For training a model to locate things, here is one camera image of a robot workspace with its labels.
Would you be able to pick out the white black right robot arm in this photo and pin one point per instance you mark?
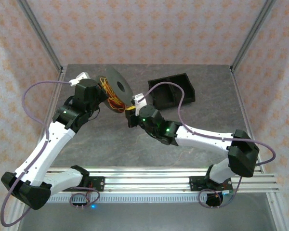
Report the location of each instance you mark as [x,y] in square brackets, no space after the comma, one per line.
[202,140]

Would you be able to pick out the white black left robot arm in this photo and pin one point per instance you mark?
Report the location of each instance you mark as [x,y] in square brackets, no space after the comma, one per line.
[43,149]

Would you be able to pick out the black divided tray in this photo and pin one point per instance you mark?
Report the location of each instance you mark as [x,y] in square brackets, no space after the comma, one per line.
[183,86]

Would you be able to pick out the grey metal panel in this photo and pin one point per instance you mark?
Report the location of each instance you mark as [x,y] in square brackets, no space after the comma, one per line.
[147,216]

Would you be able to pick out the aluminium table side rail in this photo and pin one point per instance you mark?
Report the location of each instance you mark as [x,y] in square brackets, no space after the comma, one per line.
[55,96]
[242,103]

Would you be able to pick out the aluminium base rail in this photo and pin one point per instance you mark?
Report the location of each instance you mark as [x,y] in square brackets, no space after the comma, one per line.
[147,180]

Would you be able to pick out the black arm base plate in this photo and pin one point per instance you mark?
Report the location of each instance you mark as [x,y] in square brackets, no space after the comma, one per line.
[195,184]
[97,184]

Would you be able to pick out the aluminium frame post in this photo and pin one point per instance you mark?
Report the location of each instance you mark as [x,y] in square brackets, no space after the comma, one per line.
[253,31]
[39,31]

